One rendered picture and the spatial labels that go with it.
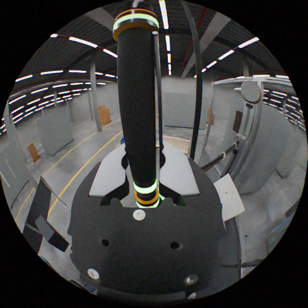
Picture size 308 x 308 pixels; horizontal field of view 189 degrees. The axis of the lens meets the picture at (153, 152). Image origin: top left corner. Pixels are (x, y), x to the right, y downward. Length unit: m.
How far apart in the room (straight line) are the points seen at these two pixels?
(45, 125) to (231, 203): 6.49
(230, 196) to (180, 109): 5.30
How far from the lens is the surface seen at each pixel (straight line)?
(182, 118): 5.68
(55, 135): 6.35
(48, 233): 0.83
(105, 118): 8.30
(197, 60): 0.15
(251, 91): 0.74
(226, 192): 0.60
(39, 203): 2.07
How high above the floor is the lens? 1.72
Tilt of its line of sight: 33 degrees down
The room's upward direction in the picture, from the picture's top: 2 degrees counter-clockwise
